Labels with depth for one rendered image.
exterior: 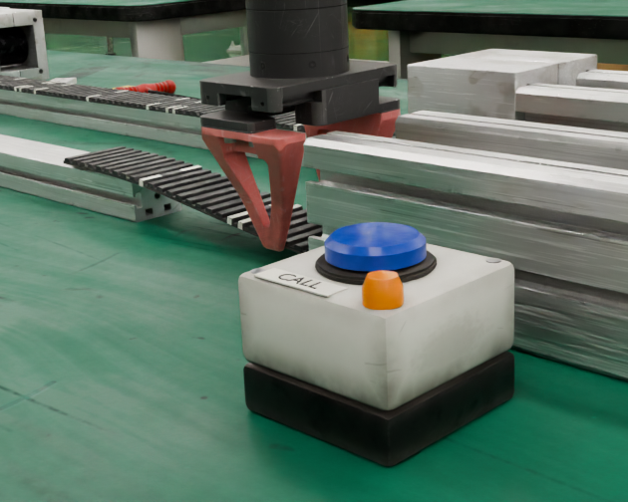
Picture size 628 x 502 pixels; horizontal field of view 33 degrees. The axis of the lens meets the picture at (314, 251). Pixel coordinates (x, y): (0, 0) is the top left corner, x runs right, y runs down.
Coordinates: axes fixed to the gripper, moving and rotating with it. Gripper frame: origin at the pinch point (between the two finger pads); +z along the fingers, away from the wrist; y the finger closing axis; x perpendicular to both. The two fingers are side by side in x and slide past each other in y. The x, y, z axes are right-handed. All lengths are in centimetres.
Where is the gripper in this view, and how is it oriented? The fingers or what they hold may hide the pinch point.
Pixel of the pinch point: (308, 224)
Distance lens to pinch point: 63.8
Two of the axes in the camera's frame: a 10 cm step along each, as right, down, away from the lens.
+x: -7.1, -1.8, 6.8
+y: 7.0, -2.5, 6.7
